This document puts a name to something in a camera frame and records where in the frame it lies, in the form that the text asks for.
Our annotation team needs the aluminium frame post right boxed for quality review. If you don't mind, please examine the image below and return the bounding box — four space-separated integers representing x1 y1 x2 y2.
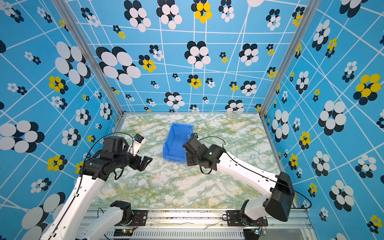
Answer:
260 0 321 119

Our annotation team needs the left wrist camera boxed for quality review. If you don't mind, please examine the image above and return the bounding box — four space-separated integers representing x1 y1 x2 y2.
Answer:
130 134 146 156

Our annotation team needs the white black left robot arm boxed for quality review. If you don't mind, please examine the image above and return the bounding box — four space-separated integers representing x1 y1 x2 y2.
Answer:
41 134 153 240

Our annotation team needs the blue plastic bin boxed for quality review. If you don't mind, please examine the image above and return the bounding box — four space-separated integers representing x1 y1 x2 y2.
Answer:
163 123 194 163

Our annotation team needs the aluminium frame post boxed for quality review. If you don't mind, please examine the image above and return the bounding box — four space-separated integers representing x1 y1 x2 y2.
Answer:
52 1 124 118
260 0 321 119

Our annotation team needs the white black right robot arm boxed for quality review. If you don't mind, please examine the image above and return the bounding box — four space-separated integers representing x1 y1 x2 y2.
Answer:
183 137 295 226

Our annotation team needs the aluminium frame post left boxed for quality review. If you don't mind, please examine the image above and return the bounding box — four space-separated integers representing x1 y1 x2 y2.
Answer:
52 1 124 118

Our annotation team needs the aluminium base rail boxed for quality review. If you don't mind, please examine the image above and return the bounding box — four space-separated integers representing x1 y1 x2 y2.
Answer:
62 207 317 240

